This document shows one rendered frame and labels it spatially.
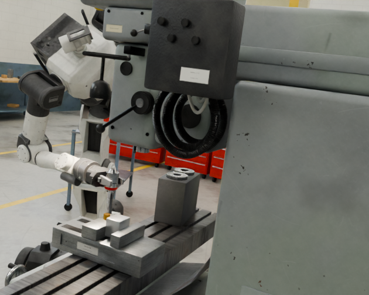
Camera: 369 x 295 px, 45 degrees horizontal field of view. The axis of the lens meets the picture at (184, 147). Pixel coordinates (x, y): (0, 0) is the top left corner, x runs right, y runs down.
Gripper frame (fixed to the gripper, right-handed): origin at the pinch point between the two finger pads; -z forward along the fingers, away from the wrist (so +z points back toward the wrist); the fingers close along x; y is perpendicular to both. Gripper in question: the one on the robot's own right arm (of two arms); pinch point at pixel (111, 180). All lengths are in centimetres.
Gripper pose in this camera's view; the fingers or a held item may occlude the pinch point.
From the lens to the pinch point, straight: 162.8
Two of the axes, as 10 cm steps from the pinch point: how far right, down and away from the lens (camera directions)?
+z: -7.5, -2.1, 6.2
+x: 6.5, -0.6, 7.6
